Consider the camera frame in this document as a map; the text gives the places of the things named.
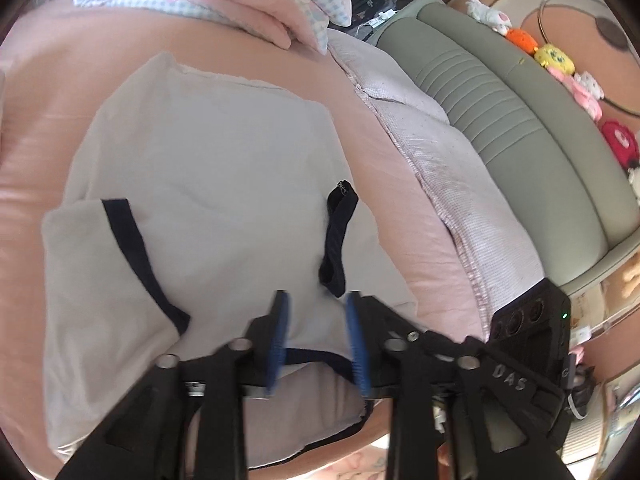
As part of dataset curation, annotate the white navy-trimmed jacket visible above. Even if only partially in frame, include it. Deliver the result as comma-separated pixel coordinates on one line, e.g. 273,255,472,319
42,53,416,466

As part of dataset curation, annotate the grey padded headboard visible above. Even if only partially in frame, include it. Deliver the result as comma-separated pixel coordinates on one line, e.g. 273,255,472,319
369,0,639,296

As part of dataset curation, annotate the red plush toy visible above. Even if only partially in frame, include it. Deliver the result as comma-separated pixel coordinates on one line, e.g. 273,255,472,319
600,120,639,169

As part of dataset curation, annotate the pink white plush toy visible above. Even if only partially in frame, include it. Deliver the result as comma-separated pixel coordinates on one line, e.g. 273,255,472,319
547,66,604,122

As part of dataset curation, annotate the yellow plush toy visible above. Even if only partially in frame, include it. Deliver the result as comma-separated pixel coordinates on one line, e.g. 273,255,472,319
534,44,575,76

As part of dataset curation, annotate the orange plush toy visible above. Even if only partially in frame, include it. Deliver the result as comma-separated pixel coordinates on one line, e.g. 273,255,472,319
506,28,539,56

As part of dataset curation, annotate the pink bed sheet mattress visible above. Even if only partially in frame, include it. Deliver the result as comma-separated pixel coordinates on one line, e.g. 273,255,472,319
1,0,483,479

